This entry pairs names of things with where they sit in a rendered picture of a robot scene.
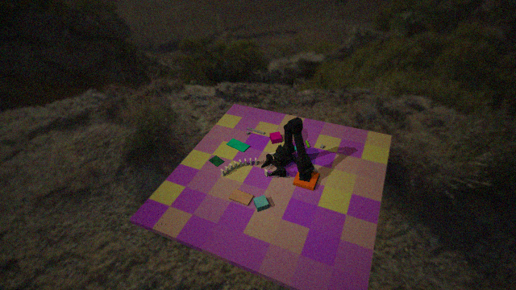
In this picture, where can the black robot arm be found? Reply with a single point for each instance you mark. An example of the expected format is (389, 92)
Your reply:
(293, 128)

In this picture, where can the magenta rectangular block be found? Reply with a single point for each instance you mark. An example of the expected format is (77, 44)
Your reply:
(276, 137)

